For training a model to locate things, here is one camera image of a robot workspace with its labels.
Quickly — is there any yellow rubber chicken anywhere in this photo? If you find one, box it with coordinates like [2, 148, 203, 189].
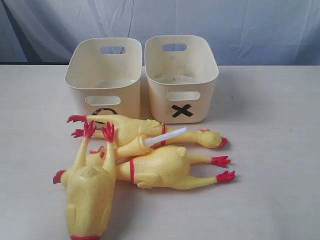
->
[53, 145, 236, 196]
[67, 114, 228, 148]

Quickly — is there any cream bin marked X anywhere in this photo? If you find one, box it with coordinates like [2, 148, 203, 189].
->
[144, 35, 219, 124]

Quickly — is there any headless yellow rubber chicken body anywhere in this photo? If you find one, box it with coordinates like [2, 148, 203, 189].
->
[65, 122, 116, 240]

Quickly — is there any cream bin marked O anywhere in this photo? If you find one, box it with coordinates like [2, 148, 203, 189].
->
[65, 37, 143, 119]

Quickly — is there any blue-grey backdrop curtain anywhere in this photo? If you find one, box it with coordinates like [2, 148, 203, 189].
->
[0, 0, 320, 65]

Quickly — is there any broken chicken head with squeaker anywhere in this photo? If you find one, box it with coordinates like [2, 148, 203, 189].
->
[85, 127, 188, 167]

